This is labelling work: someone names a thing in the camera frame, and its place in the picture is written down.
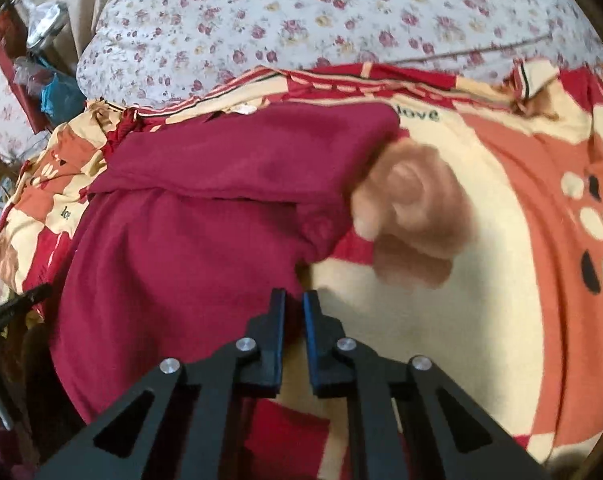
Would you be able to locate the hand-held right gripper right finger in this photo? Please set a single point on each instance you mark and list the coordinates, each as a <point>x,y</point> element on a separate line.
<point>311,340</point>

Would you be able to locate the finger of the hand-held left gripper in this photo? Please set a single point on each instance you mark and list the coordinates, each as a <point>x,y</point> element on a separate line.
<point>11,310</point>

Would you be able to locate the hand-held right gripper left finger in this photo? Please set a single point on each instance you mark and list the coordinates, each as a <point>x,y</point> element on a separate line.
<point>276,340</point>

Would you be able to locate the maroon fleece garment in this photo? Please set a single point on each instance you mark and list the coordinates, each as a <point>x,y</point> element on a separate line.
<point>181,240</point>

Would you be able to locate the person's left hand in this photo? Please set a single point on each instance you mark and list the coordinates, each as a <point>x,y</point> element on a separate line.
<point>411,210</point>

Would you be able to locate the orange red printed blanket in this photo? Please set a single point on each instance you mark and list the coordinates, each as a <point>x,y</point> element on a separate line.
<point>431,360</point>

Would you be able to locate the pale floral cloth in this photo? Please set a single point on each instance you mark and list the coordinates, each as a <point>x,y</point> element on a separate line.
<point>1,110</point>

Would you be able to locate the blue plastic bag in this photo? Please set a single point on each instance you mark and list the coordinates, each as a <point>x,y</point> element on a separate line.
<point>59,97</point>

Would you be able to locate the red hanging cloth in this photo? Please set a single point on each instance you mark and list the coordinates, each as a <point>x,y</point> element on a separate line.
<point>21,90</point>

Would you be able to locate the clear plastic bag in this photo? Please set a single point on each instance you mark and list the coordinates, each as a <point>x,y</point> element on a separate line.
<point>34,70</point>

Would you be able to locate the silver plastic bag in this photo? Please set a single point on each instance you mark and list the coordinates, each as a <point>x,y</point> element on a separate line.
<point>49,22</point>

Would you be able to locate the beige curtain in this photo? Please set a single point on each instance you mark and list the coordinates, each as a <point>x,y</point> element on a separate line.
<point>81,0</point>

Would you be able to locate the white floral quilt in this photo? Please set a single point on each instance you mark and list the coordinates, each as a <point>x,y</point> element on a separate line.
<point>281,20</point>

